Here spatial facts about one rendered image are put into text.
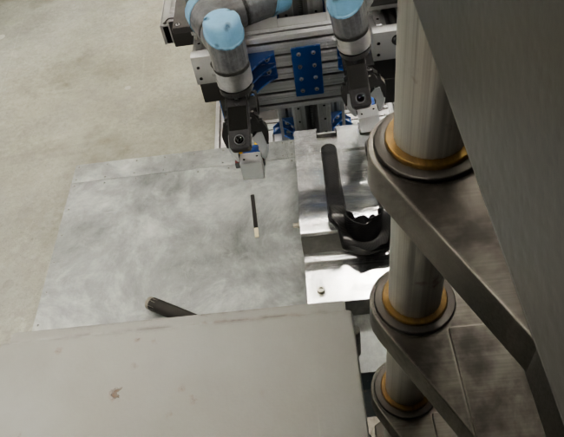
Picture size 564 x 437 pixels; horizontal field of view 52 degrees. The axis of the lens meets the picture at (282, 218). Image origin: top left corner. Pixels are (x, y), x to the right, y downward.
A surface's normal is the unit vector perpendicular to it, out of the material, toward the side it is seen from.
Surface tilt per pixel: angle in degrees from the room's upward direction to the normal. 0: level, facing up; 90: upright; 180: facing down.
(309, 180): 2
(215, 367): 0
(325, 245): 84
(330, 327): 0
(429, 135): 90
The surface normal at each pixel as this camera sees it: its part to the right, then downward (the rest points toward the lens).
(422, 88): -0.50, 0.70
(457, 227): -0.12, -0.64
